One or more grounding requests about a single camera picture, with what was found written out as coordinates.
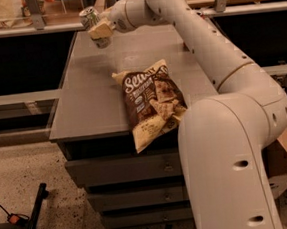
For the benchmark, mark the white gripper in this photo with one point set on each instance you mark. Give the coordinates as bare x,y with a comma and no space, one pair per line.
120,17

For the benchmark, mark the white green 7up can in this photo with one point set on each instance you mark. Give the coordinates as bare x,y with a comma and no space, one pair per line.
88,18

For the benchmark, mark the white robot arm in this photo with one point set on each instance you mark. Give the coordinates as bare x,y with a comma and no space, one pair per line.
220,137

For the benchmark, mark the grey drawer cabinet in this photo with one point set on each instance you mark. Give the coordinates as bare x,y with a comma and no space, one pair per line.
124,187

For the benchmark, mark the brown yellow chips bag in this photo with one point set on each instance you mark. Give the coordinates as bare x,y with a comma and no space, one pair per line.
153,102

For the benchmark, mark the black metal stand leg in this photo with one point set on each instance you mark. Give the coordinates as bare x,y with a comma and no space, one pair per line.
41,195

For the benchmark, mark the cardboard box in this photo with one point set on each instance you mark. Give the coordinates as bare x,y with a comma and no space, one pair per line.
275,161

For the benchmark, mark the metal railing frame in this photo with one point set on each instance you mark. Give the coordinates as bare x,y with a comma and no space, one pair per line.
41,15

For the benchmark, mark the orange cable connector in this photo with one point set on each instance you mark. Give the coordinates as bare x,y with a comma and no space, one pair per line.
16,219

